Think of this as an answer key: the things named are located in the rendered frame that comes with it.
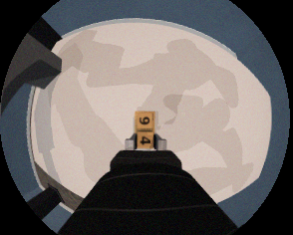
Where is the tan wooden number cube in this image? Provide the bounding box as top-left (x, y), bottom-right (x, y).
top-left (137, 130), bottom-right (154, 148)
top-left (137, 113), bottom-right (152, 129)

